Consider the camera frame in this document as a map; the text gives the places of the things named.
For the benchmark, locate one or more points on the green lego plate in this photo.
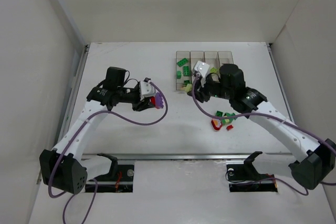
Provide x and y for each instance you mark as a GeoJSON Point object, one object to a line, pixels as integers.
{"type": "Point", "coordinates": [186, 71]}

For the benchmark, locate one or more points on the clear container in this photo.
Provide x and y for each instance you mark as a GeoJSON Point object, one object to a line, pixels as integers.
{"type": "Point", "coordinates": [225, 57]}
{"type": "Point", "coordinates": [179, 82]}
{"type": "Point", "coordinates": [211, 58]}
{"type": "Point", "coordinates": [196, 56]}

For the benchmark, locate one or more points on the green lego brick cluster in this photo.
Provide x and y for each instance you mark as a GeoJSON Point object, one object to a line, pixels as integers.
{"type": "Point", "coordinates": [224, 121]}

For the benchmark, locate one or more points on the green square lego brick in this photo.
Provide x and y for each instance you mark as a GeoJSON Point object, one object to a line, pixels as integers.
{"type": "Point", "coordinates": [178, 75]}

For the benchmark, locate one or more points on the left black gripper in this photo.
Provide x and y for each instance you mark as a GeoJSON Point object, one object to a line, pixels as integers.
{"type": "Point", "coordinates": [142, 103]}

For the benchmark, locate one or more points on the aluminium rail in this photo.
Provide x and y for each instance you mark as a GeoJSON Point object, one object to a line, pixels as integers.
{"type": "Point", "coordinates": [179, 157]}

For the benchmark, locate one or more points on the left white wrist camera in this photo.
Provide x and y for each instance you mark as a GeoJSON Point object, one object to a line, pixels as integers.
{"type": "Point", "coordinates": [146, 90]}

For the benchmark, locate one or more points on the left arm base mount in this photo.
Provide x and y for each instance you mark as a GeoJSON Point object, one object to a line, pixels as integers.
{"type": "Point", "coordinates": [107, 174]}

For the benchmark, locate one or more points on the small purple lego brick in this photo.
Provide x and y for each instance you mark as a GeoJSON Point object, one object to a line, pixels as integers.
{"type": "Point", "coordinates": [159, 101]}

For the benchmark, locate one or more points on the light green lego brick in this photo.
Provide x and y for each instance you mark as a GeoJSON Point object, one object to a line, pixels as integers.
{"type": "Point", "coordinates": [213, 70]}

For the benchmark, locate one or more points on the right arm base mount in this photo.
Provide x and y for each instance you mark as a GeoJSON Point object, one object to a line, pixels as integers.
{"type": "Point", "coordinates": [244, 178]}

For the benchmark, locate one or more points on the long green lego brick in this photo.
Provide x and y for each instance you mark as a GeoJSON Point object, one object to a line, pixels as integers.
{"type": "Point", "coordinates": [182, 62]}

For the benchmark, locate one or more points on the small green lego brick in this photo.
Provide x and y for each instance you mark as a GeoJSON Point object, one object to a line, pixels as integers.
{"type": "Point", "coordinates": [186, 82]}

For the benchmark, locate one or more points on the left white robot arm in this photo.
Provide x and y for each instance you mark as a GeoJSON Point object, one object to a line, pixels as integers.
{"type": "Point", "coordinates": [62, 167]}

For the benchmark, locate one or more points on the red flower lego piece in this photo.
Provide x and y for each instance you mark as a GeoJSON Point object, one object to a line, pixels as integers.
{"type": "Point", "coordinates": [216, 124]}

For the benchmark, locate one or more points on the pale yellow lego brick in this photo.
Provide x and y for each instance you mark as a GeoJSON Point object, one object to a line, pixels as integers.
{"type": "Point", "coordinates": [188, 88]}

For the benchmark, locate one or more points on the red lego brick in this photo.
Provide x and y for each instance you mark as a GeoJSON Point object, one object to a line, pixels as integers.
{"type": "Point", "coordinates": [152, 100]}

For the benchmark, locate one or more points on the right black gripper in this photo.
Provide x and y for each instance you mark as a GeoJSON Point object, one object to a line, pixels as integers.
{"type": "Point", "coordinates": [200, 92]}

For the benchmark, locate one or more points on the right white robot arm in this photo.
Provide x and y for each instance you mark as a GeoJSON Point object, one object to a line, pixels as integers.
{"type": "Point", "coordinates": [312, 158]}

